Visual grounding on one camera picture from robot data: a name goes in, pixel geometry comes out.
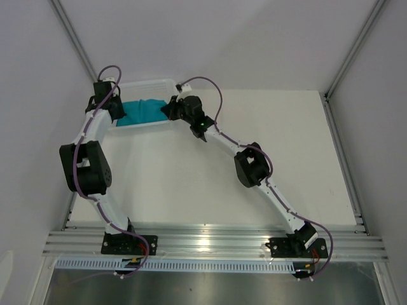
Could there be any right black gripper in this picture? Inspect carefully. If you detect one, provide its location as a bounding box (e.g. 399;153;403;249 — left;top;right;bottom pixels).
162;96;193;126

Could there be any teal t-shirt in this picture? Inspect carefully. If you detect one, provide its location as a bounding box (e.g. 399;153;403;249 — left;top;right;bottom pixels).
116;99;168;126

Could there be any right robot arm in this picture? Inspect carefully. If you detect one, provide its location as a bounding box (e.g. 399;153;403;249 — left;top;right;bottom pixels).
161;95;318;257

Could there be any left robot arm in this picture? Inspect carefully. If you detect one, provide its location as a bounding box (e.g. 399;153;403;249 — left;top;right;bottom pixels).
59;78;138;254

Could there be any white plastic basket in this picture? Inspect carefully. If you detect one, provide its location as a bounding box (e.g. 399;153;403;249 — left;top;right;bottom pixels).
108;78;177;133

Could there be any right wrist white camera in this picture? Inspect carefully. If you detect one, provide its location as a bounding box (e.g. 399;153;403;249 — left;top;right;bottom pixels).
176;83;192;96

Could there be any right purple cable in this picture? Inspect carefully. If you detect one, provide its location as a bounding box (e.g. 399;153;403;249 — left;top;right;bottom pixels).
176;76;333;282

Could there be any purple cable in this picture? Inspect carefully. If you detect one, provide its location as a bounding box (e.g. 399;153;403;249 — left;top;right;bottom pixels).
73;65;150;280
176;76;333;282

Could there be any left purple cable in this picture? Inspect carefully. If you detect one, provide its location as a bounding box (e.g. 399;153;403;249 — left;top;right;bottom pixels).
73;65;150;280

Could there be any left aluminium frame post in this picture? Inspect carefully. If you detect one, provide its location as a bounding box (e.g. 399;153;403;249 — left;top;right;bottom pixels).
48;0;97;85

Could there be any aluminium frame post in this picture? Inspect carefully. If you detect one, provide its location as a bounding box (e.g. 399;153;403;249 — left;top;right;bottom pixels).
324;0;390;100
48;0;97;85

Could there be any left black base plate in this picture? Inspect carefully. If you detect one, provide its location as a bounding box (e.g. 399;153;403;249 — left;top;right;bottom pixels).
100;234;146;255

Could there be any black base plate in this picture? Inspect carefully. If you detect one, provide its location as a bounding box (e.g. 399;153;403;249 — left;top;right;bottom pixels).
100;234;146;255
265;237;328;259

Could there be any aluminium mounting rail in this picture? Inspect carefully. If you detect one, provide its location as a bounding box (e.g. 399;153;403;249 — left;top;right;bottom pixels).
43;222;389;262

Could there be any white slotted cable duct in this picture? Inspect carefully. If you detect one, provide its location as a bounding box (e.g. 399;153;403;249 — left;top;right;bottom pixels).
55;257;296;274

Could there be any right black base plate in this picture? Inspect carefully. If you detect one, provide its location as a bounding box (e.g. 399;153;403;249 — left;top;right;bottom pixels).
265;237;328;259

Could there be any right aluminium frame post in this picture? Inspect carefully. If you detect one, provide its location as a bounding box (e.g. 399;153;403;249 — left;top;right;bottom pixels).
324;0;390;100

